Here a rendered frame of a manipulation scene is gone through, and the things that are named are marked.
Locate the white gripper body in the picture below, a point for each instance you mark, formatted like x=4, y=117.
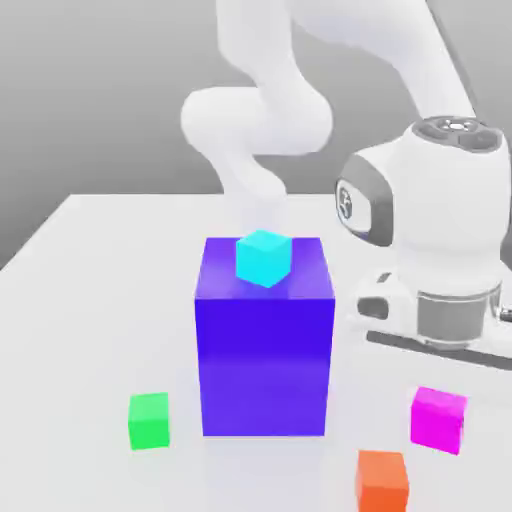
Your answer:
x=440, y=354

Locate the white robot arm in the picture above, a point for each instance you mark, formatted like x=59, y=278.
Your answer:
x=440, y=208

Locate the small magenta cube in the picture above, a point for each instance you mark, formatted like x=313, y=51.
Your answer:
x=436, y=420

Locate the small orange cube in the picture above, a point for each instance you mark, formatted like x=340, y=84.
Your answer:
x=382, y=484

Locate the small cyan cube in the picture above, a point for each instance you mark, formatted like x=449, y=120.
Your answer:
x=262, y=260

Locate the small green cube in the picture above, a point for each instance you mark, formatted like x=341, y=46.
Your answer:
x=148, y=422

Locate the large purple box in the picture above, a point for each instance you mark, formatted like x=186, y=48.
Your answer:
x=264, y=360

